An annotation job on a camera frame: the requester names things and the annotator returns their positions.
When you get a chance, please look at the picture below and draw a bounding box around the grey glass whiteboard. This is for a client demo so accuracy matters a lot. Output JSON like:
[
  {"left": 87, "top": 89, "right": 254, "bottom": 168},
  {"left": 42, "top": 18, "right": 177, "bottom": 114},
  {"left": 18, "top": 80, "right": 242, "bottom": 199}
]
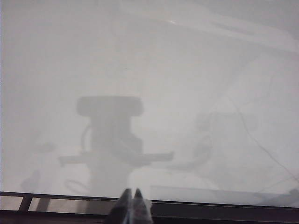
[{"left": 0, "top": 0, "right": 299, "bottom": 208}]

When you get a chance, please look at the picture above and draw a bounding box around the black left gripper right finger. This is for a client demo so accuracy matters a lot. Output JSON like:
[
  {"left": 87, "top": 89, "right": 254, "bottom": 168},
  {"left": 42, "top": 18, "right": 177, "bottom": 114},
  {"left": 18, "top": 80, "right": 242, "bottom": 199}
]
[{"left": 130, "top": 188, "right": 153, "bottom": 224}]

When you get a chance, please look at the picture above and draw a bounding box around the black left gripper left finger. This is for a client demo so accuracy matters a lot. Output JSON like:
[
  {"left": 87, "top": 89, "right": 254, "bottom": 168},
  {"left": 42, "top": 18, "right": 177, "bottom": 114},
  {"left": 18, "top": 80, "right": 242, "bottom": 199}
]
[{"left": 109, "top": 188, "right": 132, "bottom": 224}]

